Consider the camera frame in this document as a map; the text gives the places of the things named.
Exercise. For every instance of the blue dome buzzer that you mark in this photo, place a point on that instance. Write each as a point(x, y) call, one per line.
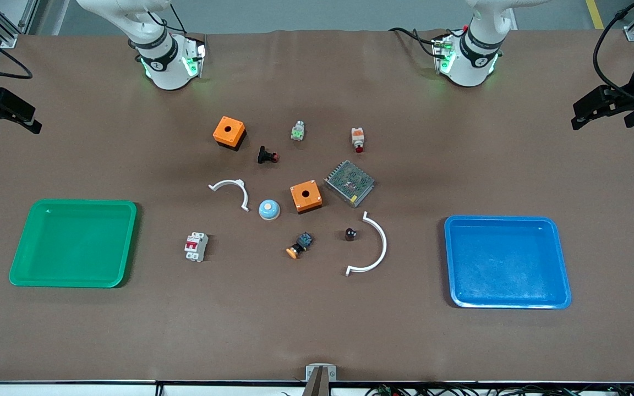
point(269, 209)

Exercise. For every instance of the white red circuit breaker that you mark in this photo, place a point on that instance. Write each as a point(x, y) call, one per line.
point(196, 246)

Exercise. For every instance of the large white curved bracket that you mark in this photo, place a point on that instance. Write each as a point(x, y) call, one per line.
point(381, 242)

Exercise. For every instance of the metal mesh power supply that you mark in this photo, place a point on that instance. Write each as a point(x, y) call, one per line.
point(350, 182)

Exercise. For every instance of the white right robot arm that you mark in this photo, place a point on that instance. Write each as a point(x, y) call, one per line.
point(165, 60)

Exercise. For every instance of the small white curved bracket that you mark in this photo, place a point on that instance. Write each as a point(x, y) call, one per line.
point(238, 185)

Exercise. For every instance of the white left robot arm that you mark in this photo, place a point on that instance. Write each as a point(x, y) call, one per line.
point(468, 55)

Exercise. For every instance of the orange blue push button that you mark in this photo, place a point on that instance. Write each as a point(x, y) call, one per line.
point(299, 245)

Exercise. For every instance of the green plastic tray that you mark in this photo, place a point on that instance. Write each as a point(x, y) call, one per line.
point(75, 245)

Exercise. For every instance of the blue plastic tray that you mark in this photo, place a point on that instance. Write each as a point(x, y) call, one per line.
point(507, 263)

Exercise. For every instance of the black cylindrical capacitor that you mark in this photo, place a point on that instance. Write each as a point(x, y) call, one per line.
point(350, 234)

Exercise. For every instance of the white orange red switch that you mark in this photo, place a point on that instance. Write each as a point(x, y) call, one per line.
point(357, 138)

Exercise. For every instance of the white green switch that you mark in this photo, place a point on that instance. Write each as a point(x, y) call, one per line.
point(298, 131)

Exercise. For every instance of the orange button box upper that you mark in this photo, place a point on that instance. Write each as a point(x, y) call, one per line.
point(228, 131)

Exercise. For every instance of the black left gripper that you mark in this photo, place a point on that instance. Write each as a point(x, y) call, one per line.
point(628, 99)

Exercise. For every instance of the orange button box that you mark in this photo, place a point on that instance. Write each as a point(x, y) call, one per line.
point(228, 131)
point(305, 195)

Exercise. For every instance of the black red push button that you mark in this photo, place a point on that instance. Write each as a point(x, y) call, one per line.
point(266, 155)

